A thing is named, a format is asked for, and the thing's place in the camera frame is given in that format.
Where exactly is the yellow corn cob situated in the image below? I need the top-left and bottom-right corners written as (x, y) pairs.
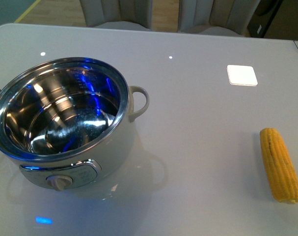
top-left (260, 128), bottom-right (298, 204)

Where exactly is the white electric cooking pot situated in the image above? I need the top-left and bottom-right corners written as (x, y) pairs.
top-left (0, 57), bottom-right (150, 191)

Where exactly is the beige chair left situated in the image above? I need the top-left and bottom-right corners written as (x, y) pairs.
top-left (80, 0), bottom-right (153, 31)

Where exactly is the beige chair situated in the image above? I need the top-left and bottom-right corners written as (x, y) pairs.
top-left (177, 0), bottom-right (260, 37)
top-left (80, 0), bottom-right (153, 31)

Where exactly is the beige chair right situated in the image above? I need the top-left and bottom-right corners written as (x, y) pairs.
top-left (177, 0), bottom-right (260, 37)

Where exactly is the black appliance at right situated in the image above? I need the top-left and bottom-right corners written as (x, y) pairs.
top-left (248, 0), bottom-right (289, 39)

